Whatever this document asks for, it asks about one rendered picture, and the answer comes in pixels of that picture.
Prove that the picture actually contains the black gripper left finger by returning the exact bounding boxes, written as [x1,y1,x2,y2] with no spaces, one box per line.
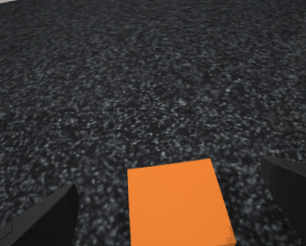
[0,183,79,246]

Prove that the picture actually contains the orange block with dark square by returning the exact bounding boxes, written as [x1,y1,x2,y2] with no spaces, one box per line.
[127,159,237,246]

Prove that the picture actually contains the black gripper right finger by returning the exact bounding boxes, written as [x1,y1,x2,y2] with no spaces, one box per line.
[260,155,306,245]

